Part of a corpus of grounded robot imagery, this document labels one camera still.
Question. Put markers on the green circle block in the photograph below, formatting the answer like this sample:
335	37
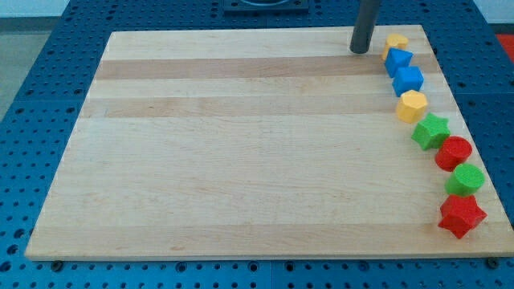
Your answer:
465	180

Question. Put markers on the green star block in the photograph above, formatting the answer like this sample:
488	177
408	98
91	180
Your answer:
431	132

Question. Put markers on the yellow hexagon block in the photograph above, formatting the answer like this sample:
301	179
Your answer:
411	106

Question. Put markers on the red circle block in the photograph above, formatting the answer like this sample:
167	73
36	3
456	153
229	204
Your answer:
454	151

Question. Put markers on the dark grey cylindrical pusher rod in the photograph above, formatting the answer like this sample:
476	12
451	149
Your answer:
364	26

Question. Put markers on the red star block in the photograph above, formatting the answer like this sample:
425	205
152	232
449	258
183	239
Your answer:
460	215

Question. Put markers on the light wooden board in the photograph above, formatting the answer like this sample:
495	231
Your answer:
254	144

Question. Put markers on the yellow heart block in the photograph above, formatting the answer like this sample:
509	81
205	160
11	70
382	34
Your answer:
394	40

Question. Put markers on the blue triangle block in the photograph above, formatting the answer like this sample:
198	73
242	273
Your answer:
395	59

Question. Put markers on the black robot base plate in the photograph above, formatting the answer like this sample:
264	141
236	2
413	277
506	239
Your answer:
264	6

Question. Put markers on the blue cube block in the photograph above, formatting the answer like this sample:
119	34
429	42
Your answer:
406	79

